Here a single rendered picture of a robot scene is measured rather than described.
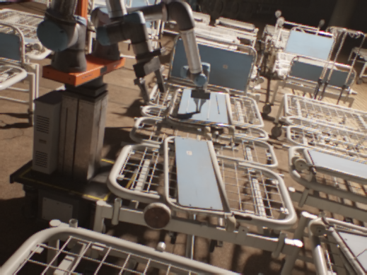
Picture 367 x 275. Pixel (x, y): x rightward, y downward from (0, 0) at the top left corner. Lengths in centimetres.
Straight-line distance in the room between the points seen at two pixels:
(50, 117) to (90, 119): 19
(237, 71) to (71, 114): 185
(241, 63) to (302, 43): 331
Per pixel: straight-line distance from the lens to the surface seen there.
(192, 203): 161
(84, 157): 204
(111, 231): 223
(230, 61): 340
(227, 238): 168
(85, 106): 192
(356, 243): 172
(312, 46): 666
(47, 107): 196
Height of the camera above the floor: 140
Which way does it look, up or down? 24 degrees down
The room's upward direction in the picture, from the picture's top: 12 degrees clockwise
